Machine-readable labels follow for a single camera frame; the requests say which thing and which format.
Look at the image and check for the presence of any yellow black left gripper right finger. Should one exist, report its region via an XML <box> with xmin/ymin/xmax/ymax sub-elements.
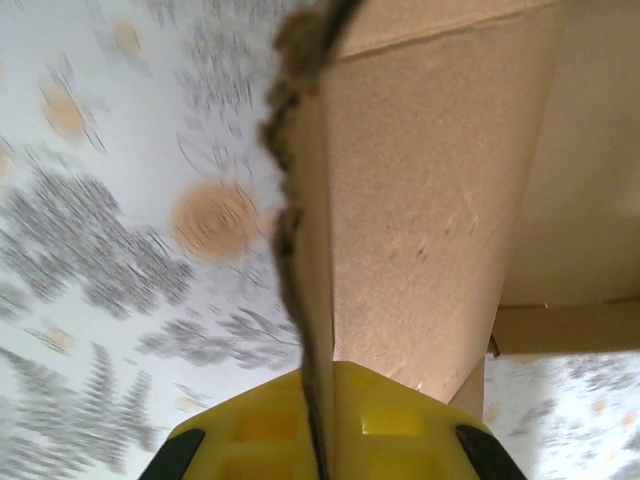
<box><xmin>329</xmin><ymin>360</ymin><xmax>524</xmax><ymax>480</ymax></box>

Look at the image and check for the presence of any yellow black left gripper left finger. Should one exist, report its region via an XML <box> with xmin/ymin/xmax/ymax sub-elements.
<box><xmin>144</xmin><ymin>365</ymin><xmax>326</xmax><ymax>480</ymax></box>

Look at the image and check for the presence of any brown cardboard paper box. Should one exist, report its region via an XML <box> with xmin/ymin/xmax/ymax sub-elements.
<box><xmin>258</xmin><ymin>0</ymin><xmax>640</xmax><ymax>480</ymax></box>

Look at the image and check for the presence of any floral tablecloth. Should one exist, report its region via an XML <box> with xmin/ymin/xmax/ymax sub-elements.
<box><xmin>0</xmin><ymin>0</ymin><xmax>640</xmax><ymax>480</ymax></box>

